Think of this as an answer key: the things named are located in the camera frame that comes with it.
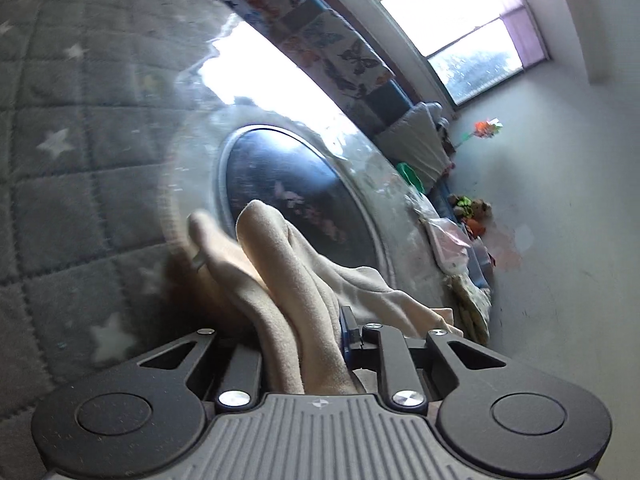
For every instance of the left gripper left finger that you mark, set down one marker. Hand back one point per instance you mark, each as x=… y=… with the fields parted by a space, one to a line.
x=140 y=416

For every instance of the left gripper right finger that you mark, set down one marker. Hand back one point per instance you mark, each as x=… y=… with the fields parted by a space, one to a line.
x=494 y=414

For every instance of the cream garment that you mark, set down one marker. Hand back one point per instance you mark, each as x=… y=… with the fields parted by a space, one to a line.
x=271 y=276

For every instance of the yellow folded blanket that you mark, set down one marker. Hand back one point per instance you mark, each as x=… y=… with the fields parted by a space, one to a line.
x=474 y=306

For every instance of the clear plastic storage box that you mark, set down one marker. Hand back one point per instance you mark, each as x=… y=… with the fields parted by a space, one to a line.
x=480 y=265

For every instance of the teddy bear toy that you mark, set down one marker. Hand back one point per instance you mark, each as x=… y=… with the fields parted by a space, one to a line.
x=472 y=213

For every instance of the green bowl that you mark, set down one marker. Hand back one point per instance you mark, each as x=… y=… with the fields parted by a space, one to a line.
x=410 y=176

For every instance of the round black induction cooktop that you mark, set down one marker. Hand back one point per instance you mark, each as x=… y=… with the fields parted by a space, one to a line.
x=283 y=170

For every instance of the colourful pinwheel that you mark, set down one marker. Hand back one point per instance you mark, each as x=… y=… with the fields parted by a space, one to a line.
x=484 y=129

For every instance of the grey pillow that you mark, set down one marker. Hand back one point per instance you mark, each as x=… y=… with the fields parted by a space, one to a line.
x=414 y=139

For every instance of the panda plush toy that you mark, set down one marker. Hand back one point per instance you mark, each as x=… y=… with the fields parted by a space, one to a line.
x=438 y=116

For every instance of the grey quilted star mat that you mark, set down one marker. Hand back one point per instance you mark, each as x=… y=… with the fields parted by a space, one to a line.
x=113 y=115

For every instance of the right butterfly cushion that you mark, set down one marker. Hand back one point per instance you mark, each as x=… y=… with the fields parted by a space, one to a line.
x=337 y=58

